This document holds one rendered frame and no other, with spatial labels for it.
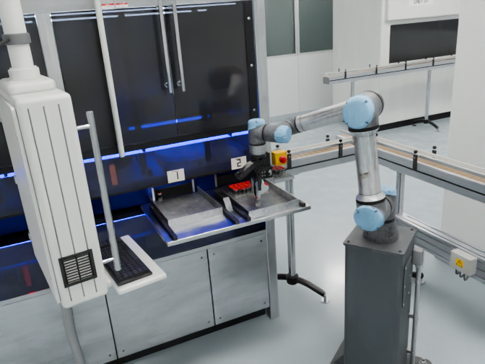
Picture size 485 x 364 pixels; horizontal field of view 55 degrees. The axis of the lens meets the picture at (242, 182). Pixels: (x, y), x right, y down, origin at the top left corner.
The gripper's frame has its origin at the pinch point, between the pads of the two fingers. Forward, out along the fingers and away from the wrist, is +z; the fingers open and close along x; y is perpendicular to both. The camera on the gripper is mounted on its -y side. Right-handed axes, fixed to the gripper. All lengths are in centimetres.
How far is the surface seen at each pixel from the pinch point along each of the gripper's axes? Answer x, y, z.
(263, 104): 31, 22, -35
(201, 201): 25.4, -18.6, 7.1
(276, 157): 30.5, 27.4, -5.4
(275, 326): 24, 19, 95
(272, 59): 491, 275, -6
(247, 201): 12.1, 1.0, 7.1
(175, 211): 19.8, -33.8, 7.1
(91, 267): -23, -78, 2
